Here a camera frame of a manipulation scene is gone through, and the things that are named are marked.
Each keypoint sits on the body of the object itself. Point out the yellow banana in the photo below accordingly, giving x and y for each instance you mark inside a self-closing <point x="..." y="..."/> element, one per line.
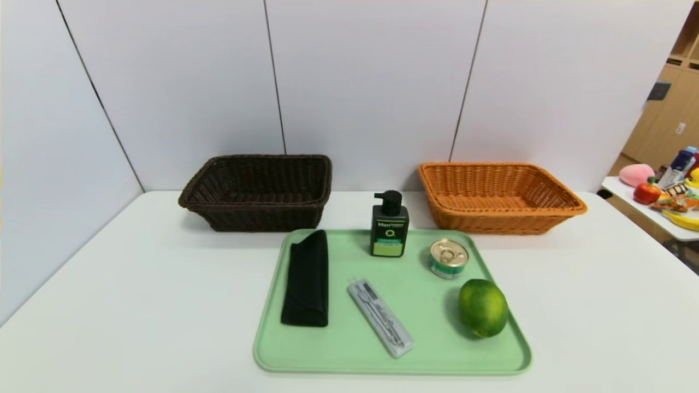
<point x="685" y="222"/>

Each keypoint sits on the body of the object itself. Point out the pull-tab tin can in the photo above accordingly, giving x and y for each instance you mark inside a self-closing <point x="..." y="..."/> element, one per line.
<point x="449" y="256"/>

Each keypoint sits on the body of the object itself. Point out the dark brown wicker basket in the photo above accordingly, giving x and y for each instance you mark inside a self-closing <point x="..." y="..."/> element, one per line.
<point x="256" y="215"/>

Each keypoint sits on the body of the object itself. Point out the black pump bottle green label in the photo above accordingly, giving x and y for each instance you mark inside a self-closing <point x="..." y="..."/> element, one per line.
<point x="389" y="232"/>

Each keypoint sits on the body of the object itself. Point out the white package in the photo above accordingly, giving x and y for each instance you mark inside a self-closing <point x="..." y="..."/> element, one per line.
<point x="669" y="177"/>

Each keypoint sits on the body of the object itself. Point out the white side table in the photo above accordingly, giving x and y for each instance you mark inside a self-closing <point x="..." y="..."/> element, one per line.
<point x="628" y="194"/>

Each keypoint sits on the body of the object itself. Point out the yellow toy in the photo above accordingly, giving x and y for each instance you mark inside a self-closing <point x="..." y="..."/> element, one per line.
<point x="695" y="177"/>

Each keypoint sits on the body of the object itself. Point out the orange snack packet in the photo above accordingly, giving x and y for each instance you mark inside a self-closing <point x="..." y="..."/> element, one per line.
<point x="677" y="203"/>

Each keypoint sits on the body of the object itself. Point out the light wooden cabinet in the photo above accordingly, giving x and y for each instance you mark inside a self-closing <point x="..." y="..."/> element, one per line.
<point x="671" y="120"/>

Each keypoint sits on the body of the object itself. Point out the orange wicker basket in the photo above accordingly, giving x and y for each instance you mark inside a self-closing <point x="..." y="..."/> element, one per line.
<point x="491" y="218"/>

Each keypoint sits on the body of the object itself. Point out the green lime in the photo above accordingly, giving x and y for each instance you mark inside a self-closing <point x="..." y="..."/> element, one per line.
<point x="483" y="308"/>

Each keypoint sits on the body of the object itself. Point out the pink plush toy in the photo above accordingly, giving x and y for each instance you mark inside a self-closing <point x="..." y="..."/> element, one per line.
<point x="636" y="174"/>

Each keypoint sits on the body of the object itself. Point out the light green plastic tray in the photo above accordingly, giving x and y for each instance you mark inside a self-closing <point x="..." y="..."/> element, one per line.
<point x="426" y="327"/>

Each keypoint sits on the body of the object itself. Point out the red toy apple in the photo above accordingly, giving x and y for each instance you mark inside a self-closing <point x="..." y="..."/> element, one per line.
<point x="647" y="194"/>

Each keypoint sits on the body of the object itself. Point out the clear grey cutlery case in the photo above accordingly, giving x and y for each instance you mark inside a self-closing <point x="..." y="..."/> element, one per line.
<point x="382" y="322"/>

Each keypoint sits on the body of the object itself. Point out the blue capped bottle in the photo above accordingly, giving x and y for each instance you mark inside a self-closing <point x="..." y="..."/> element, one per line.
<point x="682" y="159"/>

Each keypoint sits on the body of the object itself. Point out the brown white striped pastry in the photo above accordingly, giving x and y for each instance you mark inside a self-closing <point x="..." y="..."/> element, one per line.
<point x="677" y="189"/>

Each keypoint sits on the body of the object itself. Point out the black fabric pouch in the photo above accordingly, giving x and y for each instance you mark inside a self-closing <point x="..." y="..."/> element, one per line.
<point x="307" y="284"/>

